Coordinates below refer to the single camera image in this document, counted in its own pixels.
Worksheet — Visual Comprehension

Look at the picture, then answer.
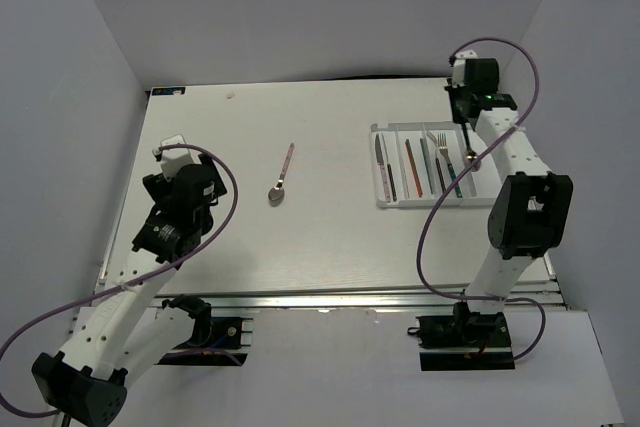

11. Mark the pink handled knife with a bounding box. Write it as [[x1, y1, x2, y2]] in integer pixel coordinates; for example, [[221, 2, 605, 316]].
[[374, 134, 391, 203]]

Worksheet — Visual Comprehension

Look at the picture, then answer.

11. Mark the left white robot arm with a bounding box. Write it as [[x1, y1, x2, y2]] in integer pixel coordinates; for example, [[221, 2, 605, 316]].
[[32, 160, 227, 426]]

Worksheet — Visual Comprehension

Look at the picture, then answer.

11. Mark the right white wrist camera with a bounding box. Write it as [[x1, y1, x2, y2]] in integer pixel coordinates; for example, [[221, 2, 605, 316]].
[[449, 49, 478, 88]]

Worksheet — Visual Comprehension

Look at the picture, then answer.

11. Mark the floral handled knife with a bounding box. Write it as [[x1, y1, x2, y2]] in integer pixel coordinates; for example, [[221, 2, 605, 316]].
[[385, 156, 397, 202]]

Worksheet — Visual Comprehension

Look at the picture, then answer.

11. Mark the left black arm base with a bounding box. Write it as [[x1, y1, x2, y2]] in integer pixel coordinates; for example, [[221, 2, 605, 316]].
[[157, 306, 253, 367]]

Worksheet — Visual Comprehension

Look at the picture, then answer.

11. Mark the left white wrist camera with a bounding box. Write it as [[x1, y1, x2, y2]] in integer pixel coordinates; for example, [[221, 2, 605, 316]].
[[152, 134, 194, 182]]

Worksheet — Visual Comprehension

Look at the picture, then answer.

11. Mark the green chopstick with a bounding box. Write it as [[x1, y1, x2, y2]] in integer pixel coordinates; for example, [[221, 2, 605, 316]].
[[420, 138, 435, 196]]

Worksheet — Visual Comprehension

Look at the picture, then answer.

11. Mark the green handled spoon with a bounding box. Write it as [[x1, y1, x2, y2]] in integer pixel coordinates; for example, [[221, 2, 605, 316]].
[[460, 123, 481, 172]]

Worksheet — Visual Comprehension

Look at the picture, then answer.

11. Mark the white divided utensil tray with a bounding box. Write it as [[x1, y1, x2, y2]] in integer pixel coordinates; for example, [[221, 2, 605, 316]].
[[369, 122, 485, 209]]

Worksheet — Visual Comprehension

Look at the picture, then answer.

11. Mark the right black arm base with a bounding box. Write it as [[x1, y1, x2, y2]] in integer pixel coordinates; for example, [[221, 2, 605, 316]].
[[407, 302, 515, 372]]

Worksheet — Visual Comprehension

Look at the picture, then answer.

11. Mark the pink handled spoon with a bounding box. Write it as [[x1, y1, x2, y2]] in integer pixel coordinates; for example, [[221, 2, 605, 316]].
[[268, 143, 295, 207]]

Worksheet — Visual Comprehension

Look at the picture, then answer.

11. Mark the left blue corner label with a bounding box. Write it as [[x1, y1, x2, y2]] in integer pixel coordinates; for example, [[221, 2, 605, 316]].
[[150, 86, 186, 96]]

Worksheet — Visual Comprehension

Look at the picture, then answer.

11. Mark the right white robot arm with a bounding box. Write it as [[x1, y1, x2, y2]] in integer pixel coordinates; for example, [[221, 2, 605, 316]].
[[445, 50, 573, 346]]

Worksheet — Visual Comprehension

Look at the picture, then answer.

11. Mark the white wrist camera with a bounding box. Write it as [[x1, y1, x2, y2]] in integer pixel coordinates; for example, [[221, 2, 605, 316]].
[[152, 134, 194, 182], [449, 49, 478, 88]]

